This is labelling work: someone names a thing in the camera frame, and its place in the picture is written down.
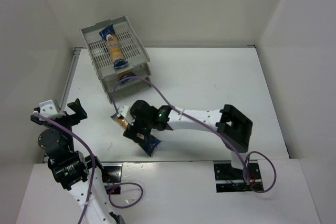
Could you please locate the grey tray shelf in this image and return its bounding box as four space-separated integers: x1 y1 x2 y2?
80 16 151 103

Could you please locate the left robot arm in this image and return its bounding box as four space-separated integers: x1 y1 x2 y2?
30 99 124 223

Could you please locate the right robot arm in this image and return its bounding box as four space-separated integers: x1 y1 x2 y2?
118 100 253 170

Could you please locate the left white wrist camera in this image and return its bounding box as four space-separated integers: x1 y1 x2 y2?
34 100 65 119

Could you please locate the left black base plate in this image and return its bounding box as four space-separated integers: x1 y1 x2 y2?
102 163 122 195

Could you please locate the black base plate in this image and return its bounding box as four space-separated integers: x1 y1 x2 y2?
214 162 264 193
102 163 122 195

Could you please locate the aluminium rail left edge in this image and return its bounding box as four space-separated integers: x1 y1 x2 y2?
59 47 82 111

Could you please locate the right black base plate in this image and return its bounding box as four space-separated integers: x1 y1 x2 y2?
214 162 264 193

